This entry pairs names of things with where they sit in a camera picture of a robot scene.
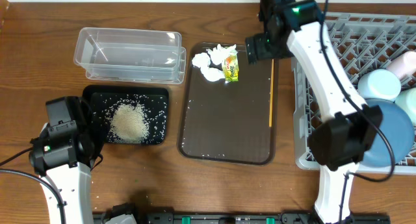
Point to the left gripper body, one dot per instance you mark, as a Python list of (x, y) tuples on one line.
[(90, 124)]

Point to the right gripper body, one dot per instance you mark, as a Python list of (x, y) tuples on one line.
[(277, 51)]

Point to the yellow green snack wrapper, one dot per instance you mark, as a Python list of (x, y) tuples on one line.
[(230, 68)]

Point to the white tissue top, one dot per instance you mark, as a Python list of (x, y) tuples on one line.
[(219, 53)]

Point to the white tissue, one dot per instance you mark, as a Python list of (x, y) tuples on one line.
[(219, 53), (203, 62)]

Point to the wooden chopstick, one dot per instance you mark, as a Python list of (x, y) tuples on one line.
[(271, 93)]

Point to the pile of rice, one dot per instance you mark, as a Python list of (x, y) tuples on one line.
[(134, 118)]

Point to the white light-blue small bowl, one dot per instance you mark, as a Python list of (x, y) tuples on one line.
[(379, 84)]

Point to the pink cup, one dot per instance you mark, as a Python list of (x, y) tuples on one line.
[(403, 66)]

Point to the dark blue plate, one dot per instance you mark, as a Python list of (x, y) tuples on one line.
[(397, 128)]

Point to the green bowl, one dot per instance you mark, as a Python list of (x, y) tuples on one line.
[(406, 100)]

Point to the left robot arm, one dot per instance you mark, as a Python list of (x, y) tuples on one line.
[(63, 156)]

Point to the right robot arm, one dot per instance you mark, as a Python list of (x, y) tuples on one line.
[(297, 29)]

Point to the black waste tray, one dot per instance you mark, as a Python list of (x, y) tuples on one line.
[(91, 94)]

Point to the grey dishwasher rack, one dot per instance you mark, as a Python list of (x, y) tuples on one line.
[(363, 43)]

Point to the clear plastic bin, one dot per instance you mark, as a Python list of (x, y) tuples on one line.
[(131, 55)]

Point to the dark brown serving tray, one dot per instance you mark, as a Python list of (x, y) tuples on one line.
[(228, 121)]

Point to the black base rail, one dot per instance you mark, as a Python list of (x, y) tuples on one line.
[(128, 213)]

